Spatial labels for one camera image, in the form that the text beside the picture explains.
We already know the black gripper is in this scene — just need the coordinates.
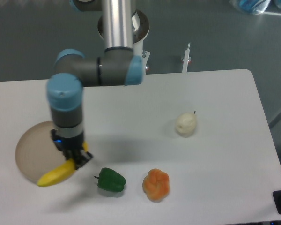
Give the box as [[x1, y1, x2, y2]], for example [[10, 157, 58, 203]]
[[50, 129, 93, 170]]

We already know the yellow toy banana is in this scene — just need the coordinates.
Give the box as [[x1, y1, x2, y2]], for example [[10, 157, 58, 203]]
[[37, 141, 88, 187]]

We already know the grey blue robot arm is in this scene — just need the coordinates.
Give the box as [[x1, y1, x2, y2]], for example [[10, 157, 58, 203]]
[[46, 0, 143, 169]]

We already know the beige round plate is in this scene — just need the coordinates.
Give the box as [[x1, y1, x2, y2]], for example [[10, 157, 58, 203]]
[[15, 121, 65, 184]]

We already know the green toy bell pepper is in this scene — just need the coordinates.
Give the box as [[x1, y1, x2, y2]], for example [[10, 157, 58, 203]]
[[94, 167, 126, 193]]

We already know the orange knotted bread roll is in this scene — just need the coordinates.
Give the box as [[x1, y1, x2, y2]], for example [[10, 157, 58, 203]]
[[142, 168, 170, 202]]

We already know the white toy pear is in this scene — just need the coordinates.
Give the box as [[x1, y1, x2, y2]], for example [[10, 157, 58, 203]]
[[175, 111, 197, 137]]

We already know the blue plastic bag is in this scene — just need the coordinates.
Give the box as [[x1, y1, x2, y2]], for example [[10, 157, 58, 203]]
[[229, 0, 271, 15]]

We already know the white metal bracket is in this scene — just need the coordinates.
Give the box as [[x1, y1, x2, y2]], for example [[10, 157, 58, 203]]
[[182, 43, 191, 73]]

